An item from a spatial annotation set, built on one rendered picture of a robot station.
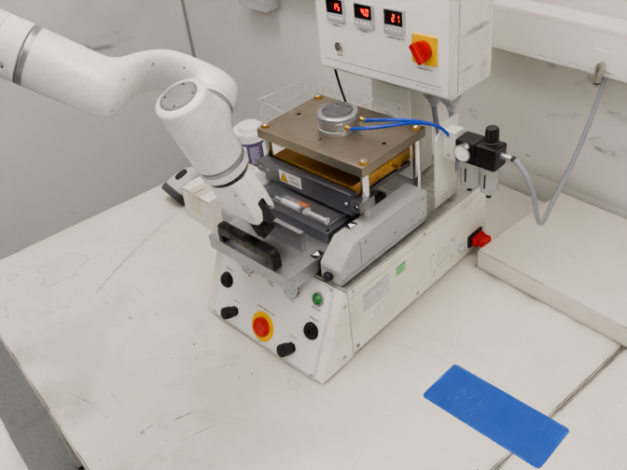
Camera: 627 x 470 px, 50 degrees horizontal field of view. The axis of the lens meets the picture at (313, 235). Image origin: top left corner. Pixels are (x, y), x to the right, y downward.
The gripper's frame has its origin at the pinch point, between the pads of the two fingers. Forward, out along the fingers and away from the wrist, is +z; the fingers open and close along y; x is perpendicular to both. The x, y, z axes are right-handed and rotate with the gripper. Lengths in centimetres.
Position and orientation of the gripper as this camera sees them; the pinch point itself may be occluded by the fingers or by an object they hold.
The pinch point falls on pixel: (262, 225)
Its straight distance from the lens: 121.7
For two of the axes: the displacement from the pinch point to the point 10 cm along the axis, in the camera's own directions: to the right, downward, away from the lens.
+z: 3.3, 5.9, 7.4
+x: 6.1, -7.3, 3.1
